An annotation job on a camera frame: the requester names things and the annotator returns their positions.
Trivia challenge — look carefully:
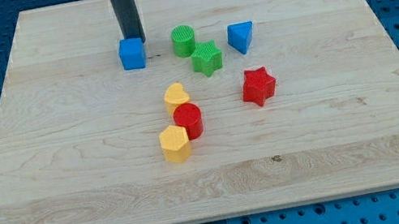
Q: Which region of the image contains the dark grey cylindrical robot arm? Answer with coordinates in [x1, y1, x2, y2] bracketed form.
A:
[110, 0, 146, 43]

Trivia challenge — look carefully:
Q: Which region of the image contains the green star block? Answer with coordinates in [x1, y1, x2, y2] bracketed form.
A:
[191, 41, 223, 77]

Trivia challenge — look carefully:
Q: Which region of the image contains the red star block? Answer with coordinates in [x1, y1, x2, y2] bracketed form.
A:
[242, 66, 277, 107]

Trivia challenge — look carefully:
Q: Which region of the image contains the red cylinder block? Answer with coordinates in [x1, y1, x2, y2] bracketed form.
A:
[173, 102, 204, 140]

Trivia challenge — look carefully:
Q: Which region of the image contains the yellow heart block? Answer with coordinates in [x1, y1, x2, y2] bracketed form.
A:
[164, 82, 191, 116]

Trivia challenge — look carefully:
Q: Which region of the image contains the yellow hexagon block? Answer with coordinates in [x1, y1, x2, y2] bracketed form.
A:
[159, 125, 192, 163]

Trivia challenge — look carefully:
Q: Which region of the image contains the green cylinder block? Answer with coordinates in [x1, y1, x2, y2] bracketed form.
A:
[170, 25, 195, 58]

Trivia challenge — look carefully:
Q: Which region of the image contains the blue triangle block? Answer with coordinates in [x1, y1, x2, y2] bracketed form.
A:
[227, 21, 253, 54]

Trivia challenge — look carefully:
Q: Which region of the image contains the blue cube block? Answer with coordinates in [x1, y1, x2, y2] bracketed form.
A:
[118, 37, 146, 71]

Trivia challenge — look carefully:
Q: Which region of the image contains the light wooden board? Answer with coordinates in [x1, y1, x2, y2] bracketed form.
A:
[0, 0, 399, 224]

